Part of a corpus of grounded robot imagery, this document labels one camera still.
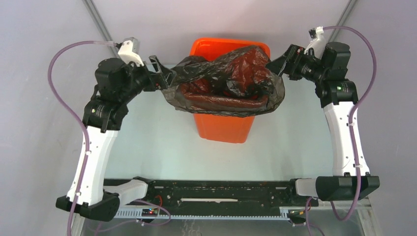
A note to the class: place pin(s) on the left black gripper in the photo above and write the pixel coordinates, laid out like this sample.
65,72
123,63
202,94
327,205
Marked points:
162,79

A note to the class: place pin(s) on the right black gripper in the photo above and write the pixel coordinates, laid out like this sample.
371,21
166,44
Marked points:
295,56

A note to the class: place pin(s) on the black plastic trash bag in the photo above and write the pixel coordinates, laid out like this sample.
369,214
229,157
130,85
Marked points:
236,84

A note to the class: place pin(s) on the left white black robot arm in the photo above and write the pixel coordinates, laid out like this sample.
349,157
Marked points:
118,82

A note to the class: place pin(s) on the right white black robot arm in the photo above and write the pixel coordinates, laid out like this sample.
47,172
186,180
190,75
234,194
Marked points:
351,176

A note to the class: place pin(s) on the orange plastic trash bin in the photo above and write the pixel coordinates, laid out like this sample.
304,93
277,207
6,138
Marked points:
220,128

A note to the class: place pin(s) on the small circuit board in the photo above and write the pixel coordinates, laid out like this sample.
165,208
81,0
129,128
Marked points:
149,212

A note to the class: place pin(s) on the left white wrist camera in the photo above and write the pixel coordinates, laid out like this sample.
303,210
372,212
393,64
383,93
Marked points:
129,52

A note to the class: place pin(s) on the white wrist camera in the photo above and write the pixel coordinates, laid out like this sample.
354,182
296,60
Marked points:
129,52
317,44

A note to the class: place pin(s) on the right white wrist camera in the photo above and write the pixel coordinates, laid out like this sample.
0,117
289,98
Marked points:
317,44

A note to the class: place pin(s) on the right aluminium frame post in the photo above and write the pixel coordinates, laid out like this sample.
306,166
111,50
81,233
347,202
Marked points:
350,6

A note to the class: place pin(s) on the aluminium frame post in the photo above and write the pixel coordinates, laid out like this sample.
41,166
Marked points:
97,20
350,6

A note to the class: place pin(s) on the left aluminium frame post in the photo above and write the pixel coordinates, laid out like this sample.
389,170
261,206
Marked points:
97,20

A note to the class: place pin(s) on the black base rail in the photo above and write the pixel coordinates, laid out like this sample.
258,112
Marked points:
235,198

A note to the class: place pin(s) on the white slotted cable duct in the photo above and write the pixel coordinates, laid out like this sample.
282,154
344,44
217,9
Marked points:
135,213

